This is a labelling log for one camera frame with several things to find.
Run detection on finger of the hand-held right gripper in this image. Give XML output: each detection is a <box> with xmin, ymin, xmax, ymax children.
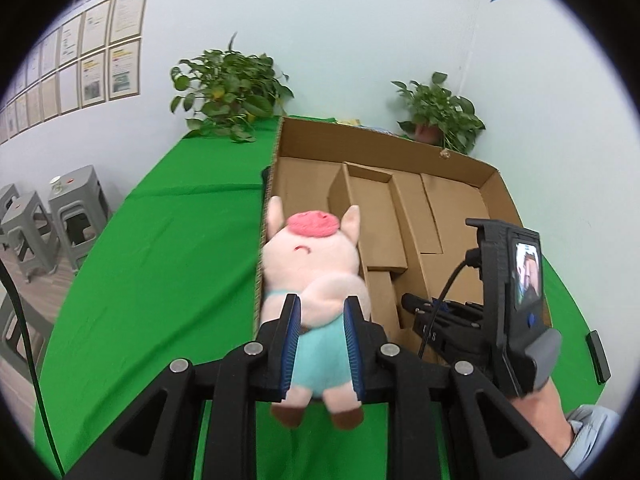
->
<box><xmin>401</xmin><ymin>292</ymin><xmax>472</xmax><ymax>317</ymax></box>
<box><xmin>412</xmin><ymin>309</ymin><xmax>485</xmax><ymax>331</ymax></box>

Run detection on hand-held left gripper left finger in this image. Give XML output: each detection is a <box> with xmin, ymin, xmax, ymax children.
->
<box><xmin>62</xmin><ymin>294</ymin><xmax>303</xmax><ymax>480</ymax></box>

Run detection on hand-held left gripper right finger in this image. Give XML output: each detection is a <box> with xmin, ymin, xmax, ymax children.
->
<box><xmin>342</xmin><ymin>296</ymin><xmax>578</xmax><ymax>480</ymax></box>

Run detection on pink pig plush toy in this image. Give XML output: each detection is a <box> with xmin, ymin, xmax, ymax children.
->
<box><xmin>260</xmin><ymin>195</ymin><xmax>373</xmax><ymax>430</ymax></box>

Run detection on cardboard box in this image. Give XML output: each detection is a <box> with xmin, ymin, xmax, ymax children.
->
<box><xmin>252</xmin><ymin>116</ymin><xmax>553</xmax><ymax>366</ymax></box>

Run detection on person's right forearm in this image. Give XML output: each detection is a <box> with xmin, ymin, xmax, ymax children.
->
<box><xmin>510</xmin><ymin>380</ymin><xmax>623</xmax><ymax>476</ymax></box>

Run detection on cardboard divider insert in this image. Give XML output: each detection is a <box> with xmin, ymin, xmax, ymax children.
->
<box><xmin>327</xmin><ymin>162</ymin><xmax>446</xmax><ymax>346</ymax></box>

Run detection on black rectangular device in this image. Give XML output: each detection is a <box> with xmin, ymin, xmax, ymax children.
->
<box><xmin>586</xmin><ymin>330</ymin><xmax>612</xmax><ymax>385</ymax></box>

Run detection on small potted green plant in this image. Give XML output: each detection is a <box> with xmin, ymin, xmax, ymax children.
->
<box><xmin>391</xmin><ymin>72</ymin><xmax>486</xmax><ymax>156</ymax></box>

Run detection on grey plastic stool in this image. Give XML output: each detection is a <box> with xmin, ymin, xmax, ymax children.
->
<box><xmin>48</xmin><ymin>165</ymin><xmax>112</xmax><ymax>273</ymax></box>
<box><xmin>0</xmin><ymin>285</ymin><xmax>56</xmax><ymax>376</ymax></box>
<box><xmin>0</xmin><ymin>191</ymin><xmax>61</xmax><ymax>281</ymax></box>
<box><xmin>0</xmin><ymin>183</ymin><xmax>21</xmax><ymax>221</ymax></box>

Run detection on large potted green plant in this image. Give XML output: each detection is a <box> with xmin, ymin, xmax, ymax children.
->
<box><xmin>170</xmin><ymin>32</ymin><xmax>296</xmax><ymax>143</ymax></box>

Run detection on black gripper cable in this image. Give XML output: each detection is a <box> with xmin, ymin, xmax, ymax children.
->
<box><xmin>419</xmin><ymin>255</ymin><xmax>481</xmax><ymax>361</ymax></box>

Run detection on framed wall certificates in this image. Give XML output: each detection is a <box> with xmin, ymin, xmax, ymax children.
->
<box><xmin>0</xmin><ymin>0</ymin><xmax>151</xmax><ymax>143</ymax></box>

